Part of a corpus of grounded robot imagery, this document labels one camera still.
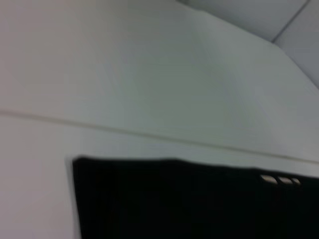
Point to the black t-shirt with white print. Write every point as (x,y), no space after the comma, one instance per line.
(199,204)

